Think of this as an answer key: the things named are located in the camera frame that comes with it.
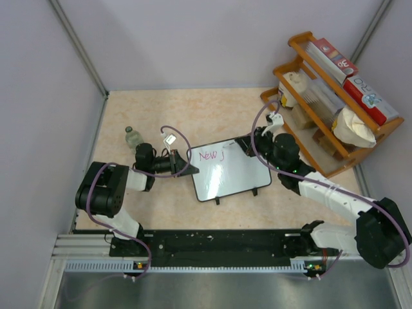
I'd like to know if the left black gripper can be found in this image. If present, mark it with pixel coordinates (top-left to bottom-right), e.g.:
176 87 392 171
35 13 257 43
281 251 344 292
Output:
149 149 198 177

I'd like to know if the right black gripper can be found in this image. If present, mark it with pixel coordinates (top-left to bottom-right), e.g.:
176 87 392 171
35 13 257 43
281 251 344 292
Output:
236 126 285 172

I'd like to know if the black framed whiteboard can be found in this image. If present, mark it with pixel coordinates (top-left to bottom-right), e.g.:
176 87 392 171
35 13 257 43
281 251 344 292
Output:
187 139 272 204

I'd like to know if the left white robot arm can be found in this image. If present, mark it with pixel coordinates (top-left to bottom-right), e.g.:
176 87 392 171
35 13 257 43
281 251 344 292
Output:
75 143 200 256

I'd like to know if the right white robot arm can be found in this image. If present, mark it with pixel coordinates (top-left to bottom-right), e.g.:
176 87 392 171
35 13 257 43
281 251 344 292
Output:
234 127 411 269

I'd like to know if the clear plastic bottle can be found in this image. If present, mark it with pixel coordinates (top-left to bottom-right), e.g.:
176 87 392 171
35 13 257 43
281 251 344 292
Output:
125 126 144 152

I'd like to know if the beige block on shelf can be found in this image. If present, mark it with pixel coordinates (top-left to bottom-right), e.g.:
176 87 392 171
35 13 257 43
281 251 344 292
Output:
291 104 315 129

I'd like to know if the brown block lower shelf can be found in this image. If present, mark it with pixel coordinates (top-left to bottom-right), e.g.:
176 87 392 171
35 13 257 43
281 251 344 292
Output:
312 129 343 161

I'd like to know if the orange wooden shelf rack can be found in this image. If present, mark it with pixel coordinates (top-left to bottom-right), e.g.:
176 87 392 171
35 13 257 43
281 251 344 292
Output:
261 32 404 178

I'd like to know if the white yellow jar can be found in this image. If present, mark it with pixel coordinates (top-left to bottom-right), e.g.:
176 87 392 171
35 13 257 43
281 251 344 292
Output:
278 71 309 109

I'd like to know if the clear plastic container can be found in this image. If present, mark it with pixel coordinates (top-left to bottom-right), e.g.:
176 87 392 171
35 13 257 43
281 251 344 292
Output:
303 79 345 127

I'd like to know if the cream cloth bundle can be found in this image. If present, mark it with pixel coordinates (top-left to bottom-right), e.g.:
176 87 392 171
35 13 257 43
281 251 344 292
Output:
332 107 377 148

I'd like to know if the red box top shelf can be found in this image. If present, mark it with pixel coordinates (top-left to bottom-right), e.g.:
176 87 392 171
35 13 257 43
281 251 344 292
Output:
306 38 359 85

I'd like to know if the red white box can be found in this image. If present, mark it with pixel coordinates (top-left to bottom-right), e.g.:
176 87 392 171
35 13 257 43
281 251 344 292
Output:
343 75 399 126

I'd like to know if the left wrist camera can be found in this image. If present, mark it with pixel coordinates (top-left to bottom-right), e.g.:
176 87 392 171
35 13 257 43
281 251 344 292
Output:
162 133 176 154

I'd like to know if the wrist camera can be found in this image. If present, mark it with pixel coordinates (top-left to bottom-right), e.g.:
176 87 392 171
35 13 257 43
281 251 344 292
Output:
261 111 284 136
162 133 176 154

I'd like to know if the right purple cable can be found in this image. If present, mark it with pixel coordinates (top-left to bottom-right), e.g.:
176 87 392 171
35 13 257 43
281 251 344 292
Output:
250 98 412 280

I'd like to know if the purple cable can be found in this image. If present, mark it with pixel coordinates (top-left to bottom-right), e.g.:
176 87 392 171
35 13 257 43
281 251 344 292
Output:
250 98 412 280
86 125 192 281

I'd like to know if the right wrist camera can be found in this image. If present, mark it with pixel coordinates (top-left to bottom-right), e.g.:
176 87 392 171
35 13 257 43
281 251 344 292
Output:
261 111 284 136

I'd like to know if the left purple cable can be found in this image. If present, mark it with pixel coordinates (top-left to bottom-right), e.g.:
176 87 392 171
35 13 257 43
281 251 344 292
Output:
86 125 192 281

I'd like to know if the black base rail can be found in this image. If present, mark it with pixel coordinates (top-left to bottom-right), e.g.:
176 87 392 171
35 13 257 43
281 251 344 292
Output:
109 228 342 268

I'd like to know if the aluminium frame rail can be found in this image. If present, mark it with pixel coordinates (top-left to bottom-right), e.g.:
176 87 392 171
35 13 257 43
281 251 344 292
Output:
51 234 113 259

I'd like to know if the grey slotted cable duct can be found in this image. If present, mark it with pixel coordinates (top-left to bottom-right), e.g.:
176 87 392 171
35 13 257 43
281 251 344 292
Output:
64 259 323 274

